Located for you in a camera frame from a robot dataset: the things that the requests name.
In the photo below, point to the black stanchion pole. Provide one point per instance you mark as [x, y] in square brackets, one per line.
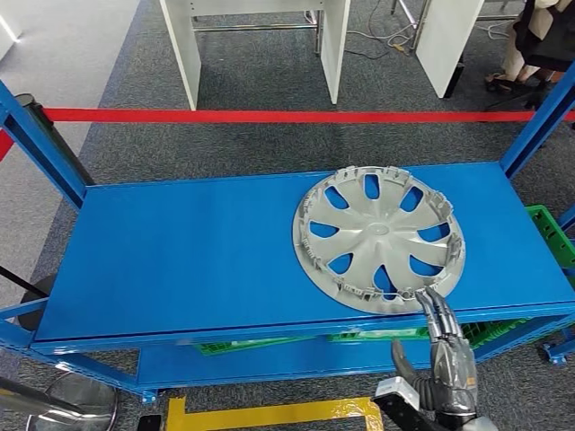
[35, 309]

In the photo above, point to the small black flat object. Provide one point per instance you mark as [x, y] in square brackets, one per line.
[149, 423]

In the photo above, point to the blue metal shelf rack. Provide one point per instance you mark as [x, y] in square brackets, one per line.
[180, 256]
[557, 352]

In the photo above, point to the grey plastic wheel hubcap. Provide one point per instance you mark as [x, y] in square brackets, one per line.
[377, 238]

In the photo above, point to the red barrier belt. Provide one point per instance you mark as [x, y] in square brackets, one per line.
[4, 146]
[269, 116]

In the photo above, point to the green plastic crate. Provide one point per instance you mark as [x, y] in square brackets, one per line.
[550, 235]
[359, 336]
[215, 348]

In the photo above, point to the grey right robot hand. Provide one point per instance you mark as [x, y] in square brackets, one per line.
[451, 375]

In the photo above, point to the black office chair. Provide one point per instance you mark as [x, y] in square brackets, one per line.
[552, 50]

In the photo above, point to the person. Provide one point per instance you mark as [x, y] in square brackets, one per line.
[512, 56]

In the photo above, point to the white desk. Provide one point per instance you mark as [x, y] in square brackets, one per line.
[444, 41]
[335, 47]

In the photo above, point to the chrome stanchion post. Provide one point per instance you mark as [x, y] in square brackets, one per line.
[85, 398]
[67, 152]

